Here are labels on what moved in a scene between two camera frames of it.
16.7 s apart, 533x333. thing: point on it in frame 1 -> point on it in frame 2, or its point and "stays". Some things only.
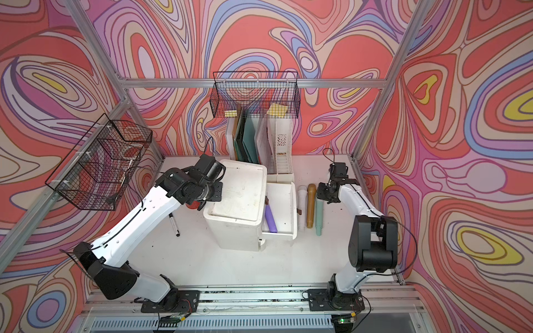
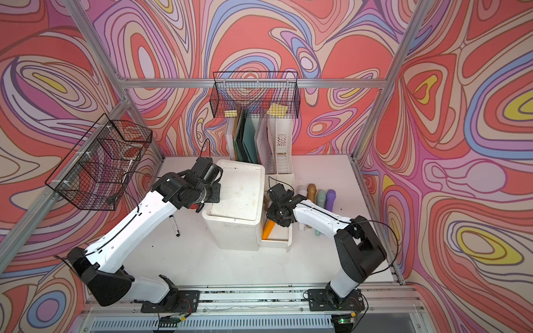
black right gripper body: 323,193 -> 275,214
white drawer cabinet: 237,220 stays
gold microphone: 311,193 stays
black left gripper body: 212,191 stays
